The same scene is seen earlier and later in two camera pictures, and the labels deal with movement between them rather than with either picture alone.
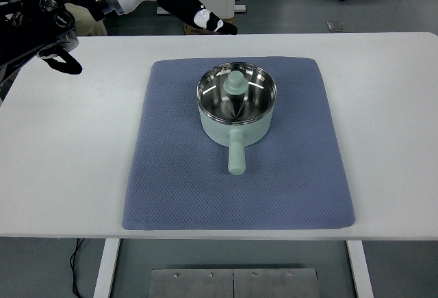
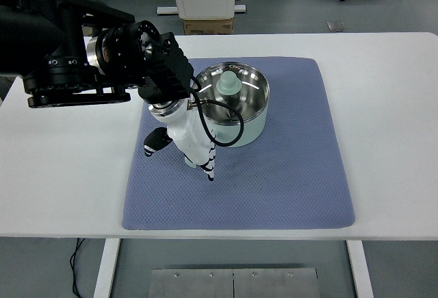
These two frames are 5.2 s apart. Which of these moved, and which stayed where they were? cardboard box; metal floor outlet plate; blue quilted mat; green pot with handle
Moved: green pot with handle
Stayed: cardboard box; metal floor outlet plate; blue quilted mat
